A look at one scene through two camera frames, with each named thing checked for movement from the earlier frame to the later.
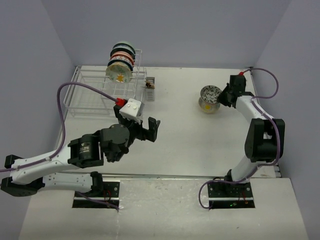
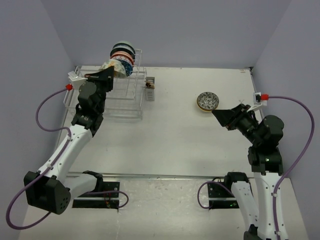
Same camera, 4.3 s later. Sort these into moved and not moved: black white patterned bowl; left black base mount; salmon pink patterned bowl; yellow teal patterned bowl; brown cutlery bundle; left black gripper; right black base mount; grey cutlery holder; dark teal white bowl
Moved: dark teal white bowl; left black gripper; black white patterned bowl
Not moved: brown cutlery bundle; left black base mount; yellow teal patterned bowl; grey cutlery holder; right black base mount; salmon pink patterned bowl
